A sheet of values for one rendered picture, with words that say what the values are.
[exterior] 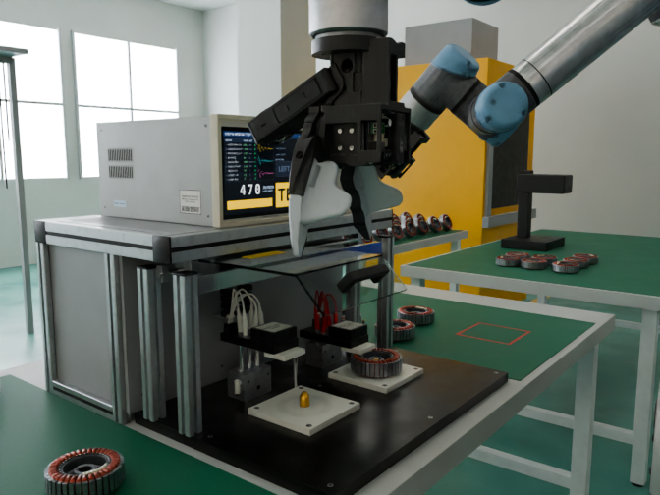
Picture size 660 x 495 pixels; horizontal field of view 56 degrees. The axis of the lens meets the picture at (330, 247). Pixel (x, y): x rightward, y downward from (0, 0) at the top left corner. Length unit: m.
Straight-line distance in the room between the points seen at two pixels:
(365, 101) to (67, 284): 0.90
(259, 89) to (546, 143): 2.88
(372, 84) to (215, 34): 8.80
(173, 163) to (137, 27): 7.68
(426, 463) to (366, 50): 0.71
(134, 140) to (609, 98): 5.44
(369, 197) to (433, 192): 4.25
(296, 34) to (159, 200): 4.20
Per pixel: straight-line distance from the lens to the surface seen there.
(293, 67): 5.32
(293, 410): 1.18
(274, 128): 0.63
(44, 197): 8.03
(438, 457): 1.11
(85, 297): 1.30
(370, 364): 1.32
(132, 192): 1.35
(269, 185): 1.23
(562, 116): 6.48
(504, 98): 1.01
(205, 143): 1.16
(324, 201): 0.56
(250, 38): 5.47
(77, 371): 1.38
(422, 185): 4.95
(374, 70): 0.58
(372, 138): 0.58
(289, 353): 1.17
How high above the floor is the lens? 1.24
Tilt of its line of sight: 8 degrees down
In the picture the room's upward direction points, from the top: straight up
